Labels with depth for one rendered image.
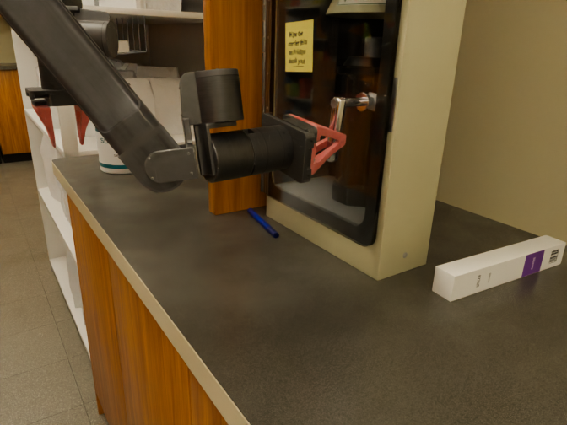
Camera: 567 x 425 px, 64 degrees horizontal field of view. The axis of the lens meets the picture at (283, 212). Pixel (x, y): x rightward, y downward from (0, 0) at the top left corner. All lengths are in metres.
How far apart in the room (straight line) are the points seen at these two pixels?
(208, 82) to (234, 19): 0.38
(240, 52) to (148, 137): 0.43
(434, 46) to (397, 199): 0.21
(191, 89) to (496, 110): 0.69
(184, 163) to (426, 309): 0.37
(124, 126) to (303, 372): 0.32
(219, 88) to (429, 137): 0.32
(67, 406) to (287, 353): 1.50
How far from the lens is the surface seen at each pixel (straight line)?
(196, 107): 0.53
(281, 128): 0.58
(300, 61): 0.77
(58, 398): 2.03
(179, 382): 0.77
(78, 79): 0.53
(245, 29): 0.91
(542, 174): 1.02
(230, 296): 0.65
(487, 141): 1.07
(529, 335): 0.67
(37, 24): 0.55
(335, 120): 0.63
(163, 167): 0.51
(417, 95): 0.66
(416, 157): 0.68
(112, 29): 0.86
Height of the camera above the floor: 1.27
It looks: 20 degrees down
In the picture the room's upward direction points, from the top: 2 degrees clockwise
